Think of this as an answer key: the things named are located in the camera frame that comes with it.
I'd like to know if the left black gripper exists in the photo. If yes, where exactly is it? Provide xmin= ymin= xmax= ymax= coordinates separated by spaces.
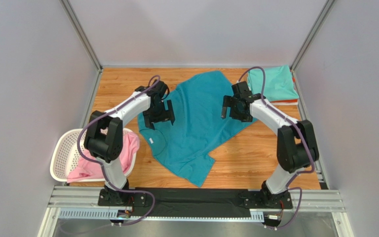
xmin=144 ymin=99 xmax=175 ymax=129

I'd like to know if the teal t shirt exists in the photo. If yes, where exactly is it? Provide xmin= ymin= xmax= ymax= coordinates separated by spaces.
xmin=138 ymin=71 xmax=250 ymax=187

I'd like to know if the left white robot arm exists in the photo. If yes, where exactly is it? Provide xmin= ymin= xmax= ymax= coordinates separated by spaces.
xmin=81 ymin=80 xmax=175 ymax=206

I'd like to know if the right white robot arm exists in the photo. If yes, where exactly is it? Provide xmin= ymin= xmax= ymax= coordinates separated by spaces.
xmin=221 ymin=81 xmax=319 ymax=208

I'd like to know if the folded mint green t shirt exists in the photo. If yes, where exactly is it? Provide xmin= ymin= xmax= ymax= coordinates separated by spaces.
xmin=247 ymin=65 xmax=299 ymax=102

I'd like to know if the folded orange t shirt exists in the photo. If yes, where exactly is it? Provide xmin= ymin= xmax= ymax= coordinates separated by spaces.
xmin=271 ymin=75 xmax=300 ymax=106

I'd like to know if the black cloth strip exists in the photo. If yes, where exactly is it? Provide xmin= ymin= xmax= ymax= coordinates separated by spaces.
xmin=125 ymin=188 xmax=266 ymax=218

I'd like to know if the pink t shirt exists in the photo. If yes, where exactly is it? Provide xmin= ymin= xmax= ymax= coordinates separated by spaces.
xmin=67 ymin=129 xmax=140 ymax=183

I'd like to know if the white plastic laundry basket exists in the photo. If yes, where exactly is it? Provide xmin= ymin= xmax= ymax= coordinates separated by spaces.
xmin=49 ymin=127 xmax=137 ymax=183

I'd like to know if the right aluminium corner post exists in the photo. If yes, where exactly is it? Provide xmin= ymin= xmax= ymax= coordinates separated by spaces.
xmin=290 ymin=0 xmax=336 ymax=71

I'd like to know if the aluminium corner post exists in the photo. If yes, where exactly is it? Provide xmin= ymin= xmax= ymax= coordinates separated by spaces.
xmin=290 ymin=0 xmax=336 ymax=71
xmin=59 ymin=0 xmax=104 ymax=71

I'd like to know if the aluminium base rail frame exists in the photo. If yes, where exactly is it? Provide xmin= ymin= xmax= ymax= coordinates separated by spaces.
xmin=47 ymin=186 xmax=354 ymax=237

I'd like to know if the left aluminium corner post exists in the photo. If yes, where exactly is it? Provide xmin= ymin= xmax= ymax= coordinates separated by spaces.
xmin=59 ymin=0 xmax=104 ymax=71

